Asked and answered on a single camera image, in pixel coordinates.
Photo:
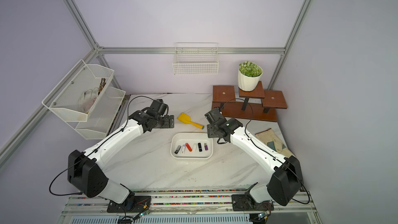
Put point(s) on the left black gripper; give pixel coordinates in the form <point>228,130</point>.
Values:
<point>167,124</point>

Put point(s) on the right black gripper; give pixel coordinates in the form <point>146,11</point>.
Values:
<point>211,131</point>

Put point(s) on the black capped usb drive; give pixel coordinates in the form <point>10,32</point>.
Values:
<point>200,147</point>

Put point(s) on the red usb drive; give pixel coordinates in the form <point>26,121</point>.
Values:
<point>188,147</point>

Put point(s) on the black swivel usb drive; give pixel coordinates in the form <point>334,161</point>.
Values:
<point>177,149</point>

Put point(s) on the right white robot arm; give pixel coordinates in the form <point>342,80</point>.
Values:
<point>284,174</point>

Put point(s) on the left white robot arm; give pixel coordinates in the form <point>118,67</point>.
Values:
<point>85,168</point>

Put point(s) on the white storage box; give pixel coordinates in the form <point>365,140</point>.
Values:
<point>191,138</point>

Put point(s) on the yellow toy shovel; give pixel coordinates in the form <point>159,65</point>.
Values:
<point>184,118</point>

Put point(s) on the brown wooden step shelf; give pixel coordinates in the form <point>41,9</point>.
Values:
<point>259,104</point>

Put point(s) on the beige work glove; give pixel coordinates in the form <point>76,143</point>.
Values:
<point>270,139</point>

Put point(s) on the white pot green plant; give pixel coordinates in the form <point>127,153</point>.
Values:
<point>249,74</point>

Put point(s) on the clear plastic bag in rack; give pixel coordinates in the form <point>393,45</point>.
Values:
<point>87,100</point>

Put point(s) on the white mesh two-tier rack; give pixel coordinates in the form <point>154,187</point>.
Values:
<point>63,100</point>

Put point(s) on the white wire wall basket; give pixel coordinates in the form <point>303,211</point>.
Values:
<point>196,59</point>

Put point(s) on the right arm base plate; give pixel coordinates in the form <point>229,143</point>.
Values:
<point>245,202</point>

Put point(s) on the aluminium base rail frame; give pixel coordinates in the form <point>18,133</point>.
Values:
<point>203,206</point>

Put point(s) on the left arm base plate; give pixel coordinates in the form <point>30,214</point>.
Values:
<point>133,204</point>

